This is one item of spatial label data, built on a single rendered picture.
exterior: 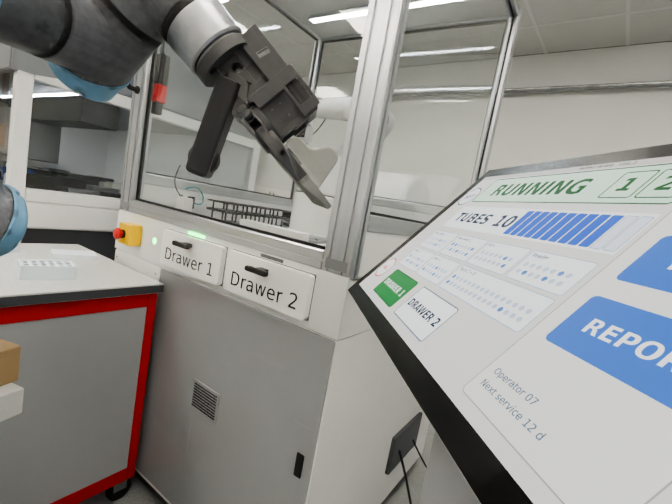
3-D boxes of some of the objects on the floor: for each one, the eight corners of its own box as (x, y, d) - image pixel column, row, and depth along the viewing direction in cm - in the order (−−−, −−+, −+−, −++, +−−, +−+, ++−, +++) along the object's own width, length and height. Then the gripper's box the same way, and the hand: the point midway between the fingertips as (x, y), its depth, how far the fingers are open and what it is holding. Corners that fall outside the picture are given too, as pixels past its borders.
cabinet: (282, 650, 92) (340, 342, 83) (91, 444, 148) (113, 247, 139) (422, 466, 172) (460, 299, 162) (263, 377, 228) (285, 249, 218)
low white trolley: (-140, 652, 79) (-128, 304, 70) (-165, 487, 112) (-159, 239, 103) (136, 500, 127) (164, 283, 118) (60, 417, 161) (78, 244, 152)
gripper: (250, 8, 39) (376, 172, 42) (258, 44, 47) (362, 176, 51) (186, 62, 38) (318, 220, 42) (206, 88, 47) (314, 217, 51)
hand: (318, 203), depth 47 cm, fingers closed
